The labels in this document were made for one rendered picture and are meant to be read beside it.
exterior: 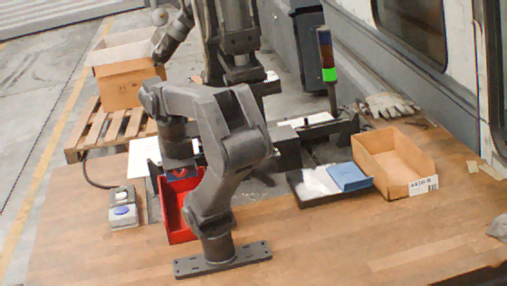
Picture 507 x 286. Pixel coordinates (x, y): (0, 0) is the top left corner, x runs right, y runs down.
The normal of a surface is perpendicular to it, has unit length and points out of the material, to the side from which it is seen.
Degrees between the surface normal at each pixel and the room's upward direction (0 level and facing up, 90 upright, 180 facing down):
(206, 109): 59
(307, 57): 90
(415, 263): 0
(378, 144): 90
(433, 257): 0
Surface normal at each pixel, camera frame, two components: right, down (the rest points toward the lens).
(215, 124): 0.36, -0.25
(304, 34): 0.13, 0.36
